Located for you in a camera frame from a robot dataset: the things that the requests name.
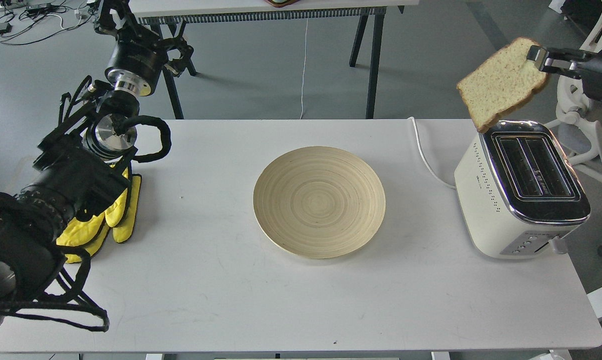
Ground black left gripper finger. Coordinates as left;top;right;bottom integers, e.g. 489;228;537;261
161;21;196;76
93;0;134;35

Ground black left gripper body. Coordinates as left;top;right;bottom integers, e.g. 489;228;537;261
105;23;180;96

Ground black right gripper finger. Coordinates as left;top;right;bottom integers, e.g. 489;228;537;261
527;45;596;63
539;59;582;80

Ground slice of toast bread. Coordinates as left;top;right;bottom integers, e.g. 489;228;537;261
456;37;549;133

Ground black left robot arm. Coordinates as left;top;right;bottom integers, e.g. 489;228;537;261
0;0;193;332

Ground cream two-slot toaster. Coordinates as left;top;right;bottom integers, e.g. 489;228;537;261
454;120;591;260

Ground background table with black legs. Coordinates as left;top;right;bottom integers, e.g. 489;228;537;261
129;0;419;119

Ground white office chair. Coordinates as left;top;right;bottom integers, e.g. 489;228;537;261
546;0;602;258

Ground yellow oven mitt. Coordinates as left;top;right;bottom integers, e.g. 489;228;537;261
55;166;142;256

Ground round bamboo plate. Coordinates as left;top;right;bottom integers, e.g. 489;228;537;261
253;146;387;259

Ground cables and power strips on floor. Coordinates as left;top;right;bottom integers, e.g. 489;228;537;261
0;0;101;51

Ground white hanging cable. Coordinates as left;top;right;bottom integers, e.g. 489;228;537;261
300;17;309;120

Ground white toaster power cord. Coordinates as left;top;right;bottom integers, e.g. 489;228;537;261
407;116;456;190

